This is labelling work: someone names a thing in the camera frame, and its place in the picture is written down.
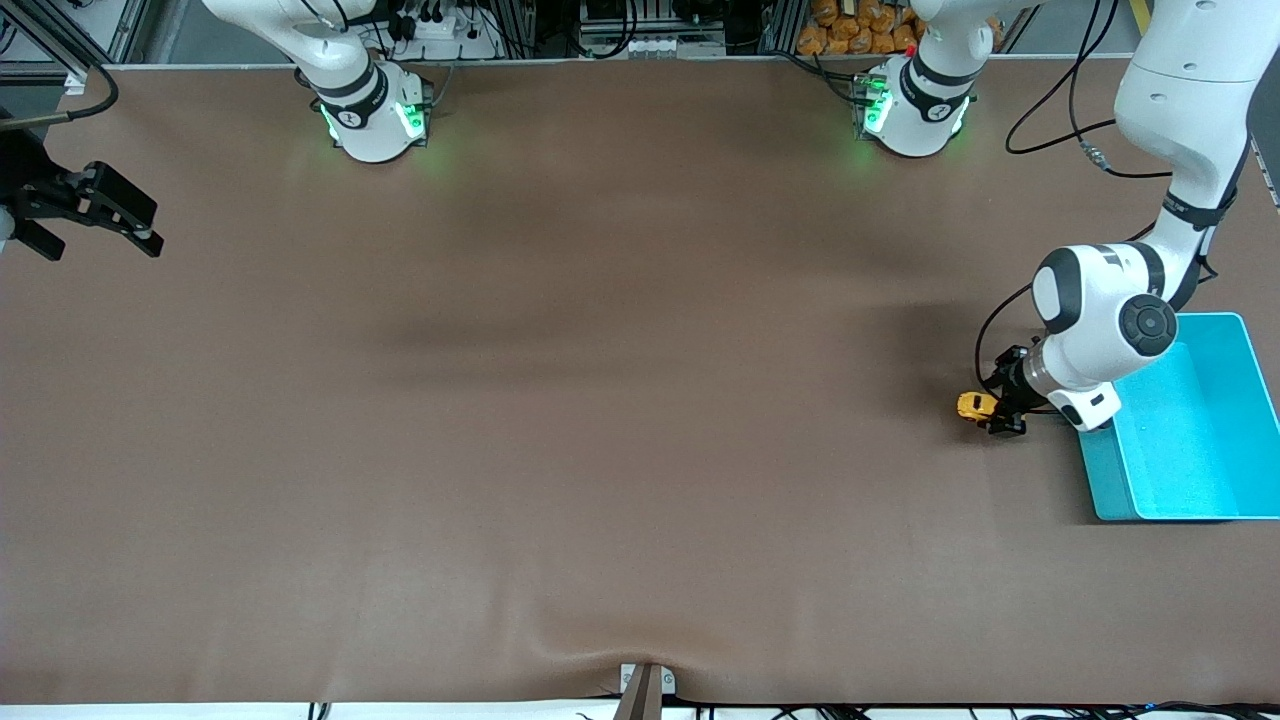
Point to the white power strip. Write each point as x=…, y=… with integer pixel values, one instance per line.
x=445, y=35

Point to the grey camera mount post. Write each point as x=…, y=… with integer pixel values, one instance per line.
x=645, y=690

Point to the yellow beetle toy car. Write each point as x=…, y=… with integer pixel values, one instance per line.
x=975, y=406

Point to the brown table mat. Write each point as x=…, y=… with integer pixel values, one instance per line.
x=640, y=500

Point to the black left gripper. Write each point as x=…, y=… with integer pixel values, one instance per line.
x=1014, y=385

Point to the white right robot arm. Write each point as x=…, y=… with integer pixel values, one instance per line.
x=375, y=130

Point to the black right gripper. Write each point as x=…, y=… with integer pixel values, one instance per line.
x=22, y=170

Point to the orange snack pile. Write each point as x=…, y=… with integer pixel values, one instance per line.
x=850, y=30

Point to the aluminium frame profile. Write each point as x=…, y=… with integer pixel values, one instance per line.
x=90, y=30

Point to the turquoise plastic bin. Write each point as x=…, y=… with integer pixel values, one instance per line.
x=1200, y=450

